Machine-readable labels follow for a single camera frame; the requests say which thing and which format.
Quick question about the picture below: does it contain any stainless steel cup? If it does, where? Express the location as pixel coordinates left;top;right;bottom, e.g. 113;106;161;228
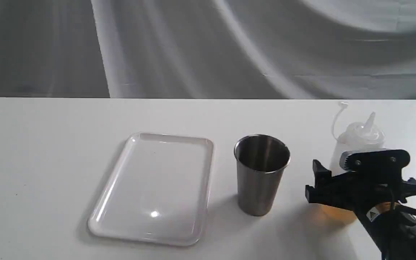
233;134;291;217

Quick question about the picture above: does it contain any clear squeeze bottle with oil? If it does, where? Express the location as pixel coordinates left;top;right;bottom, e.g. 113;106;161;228
320;102;402;222

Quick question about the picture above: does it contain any white plastic tray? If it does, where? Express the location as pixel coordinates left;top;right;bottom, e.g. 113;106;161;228
87;132;215;247

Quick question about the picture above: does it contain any grey fabric backdrop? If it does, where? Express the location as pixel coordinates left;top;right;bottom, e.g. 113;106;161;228
0;0;416;99

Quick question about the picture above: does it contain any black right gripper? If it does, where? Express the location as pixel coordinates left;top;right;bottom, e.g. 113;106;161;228
305;149;416;211

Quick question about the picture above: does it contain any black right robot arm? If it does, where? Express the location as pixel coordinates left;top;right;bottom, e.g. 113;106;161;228
305;148;416;260

